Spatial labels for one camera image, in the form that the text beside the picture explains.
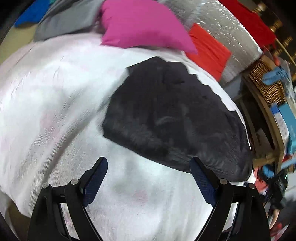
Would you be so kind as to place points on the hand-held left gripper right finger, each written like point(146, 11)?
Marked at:
point(203, 180)

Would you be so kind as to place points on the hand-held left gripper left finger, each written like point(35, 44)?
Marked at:
point(96, 178)

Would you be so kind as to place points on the black puffer jacket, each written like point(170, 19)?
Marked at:
point(166, 115)

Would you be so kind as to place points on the wooden shelf table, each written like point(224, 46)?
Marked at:
point(266, 129)

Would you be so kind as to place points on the white bed sheet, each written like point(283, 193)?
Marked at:
point(57, 104)

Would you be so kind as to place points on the white patterned box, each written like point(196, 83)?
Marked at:
point(281, 125)

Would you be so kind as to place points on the blue cardboard box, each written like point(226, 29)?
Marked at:
point(289, 125)

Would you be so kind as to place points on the wicker basket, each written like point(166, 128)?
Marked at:
point(270, 81)

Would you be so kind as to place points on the light blue cloth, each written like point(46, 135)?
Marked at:
point(276, 75)

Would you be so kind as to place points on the red pillow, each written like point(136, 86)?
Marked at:
point(208, 51)

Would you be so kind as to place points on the silver foil insulation mat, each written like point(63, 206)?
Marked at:
point(226, 30)

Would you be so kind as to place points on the grey pillow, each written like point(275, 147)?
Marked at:
point(67, 20)

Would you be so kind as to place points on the pink pillow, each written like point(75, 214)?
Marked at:
point(143, 23)

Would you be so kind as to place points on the red cloth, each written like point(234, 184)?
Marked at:
point(252, 18)

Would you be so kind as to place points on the wooden baluster railing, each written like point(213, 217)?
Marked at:
point(279, 25)

